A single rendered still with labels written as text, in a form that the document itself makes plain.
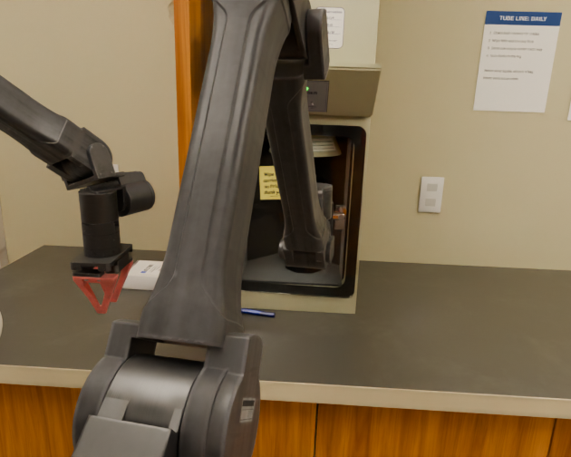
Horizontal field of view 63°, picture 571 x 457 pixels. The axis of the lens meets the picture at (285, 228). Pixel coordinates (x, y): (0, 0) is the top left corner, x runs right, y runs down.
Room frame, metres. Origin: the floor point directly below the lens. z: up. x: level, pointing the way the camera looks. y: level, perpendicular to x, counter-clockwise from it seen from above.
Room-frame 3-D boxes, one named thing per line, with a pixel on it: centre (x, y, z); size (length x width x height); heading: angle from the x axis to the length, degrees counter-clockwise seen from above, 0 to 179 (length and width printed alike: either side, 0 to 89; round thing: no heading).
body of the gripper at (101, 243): (0.73, 0.30, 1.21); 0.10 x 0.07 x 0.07; 178
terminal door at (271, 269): (1.04, -0.02, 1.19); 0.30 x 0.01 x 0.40; 85
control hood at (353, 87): (0.99, -0.01, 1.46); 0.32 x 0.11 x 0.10; 87
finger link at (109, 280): (0.72, 0.30, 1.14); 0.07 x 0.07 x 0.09; 88
